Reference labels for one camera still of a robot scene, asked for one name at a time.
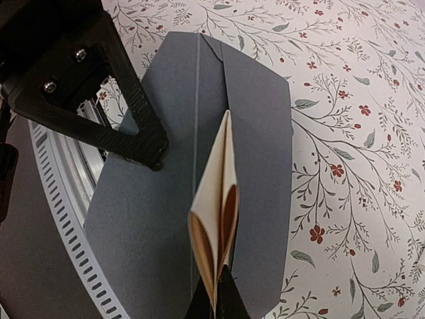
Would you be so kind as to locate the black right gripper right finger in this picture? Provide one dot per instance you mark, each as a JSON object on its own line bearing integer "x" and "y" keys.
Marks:
{"x": 229, "y": 302}

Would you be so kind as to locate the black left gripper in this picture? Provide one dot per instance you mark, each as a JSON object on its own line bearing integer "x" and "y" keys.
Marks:
{"x": 65, "y": 68}

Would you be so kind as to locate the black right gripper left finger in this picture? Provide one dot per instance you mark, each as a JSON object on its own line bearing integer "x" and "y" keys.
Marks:
{"x": 200, "y": 307}

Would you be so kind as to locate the floral patterned table mat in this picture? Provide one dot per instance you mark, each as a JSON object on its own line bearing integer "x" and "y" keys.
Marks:
{"x": 356, "y": 75}

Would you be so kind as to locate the beige lined letter paper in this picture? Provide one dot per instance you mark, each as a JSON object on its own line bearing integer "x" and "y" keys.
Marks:
{"x": 213, "y": 217}

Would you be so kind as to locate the grey-blue envelope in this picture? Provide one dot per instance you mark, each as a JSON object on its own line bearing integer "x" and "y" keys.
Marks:
{"x": 137, "y": 219}

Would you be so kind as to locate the aluminium slotted front rail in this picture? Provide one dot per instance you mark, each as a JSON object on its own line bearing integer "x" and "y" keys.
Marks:
{"x": 47, "y": 269}

